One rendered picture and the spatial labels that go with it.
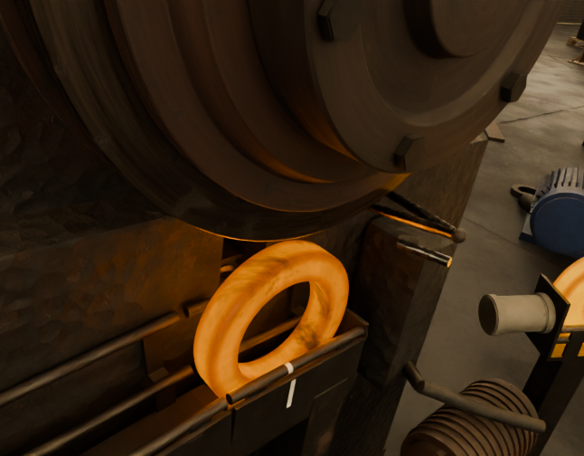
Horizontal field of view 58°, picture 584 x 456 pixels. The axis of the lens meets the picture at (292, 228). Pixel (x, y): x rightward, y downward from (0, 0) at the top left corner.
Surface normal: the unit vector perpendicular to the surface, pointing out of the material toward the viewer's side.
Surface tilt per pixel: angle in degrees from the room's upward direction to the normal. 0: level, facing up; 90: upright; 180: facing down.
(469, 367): 0
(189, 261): 90
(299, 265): 90
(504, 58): 54
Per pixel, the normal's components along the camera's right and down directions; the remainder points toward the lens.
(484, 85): -0.05, -0.36
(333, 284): 0.64, 0.45
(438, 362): 0.14, -0.86
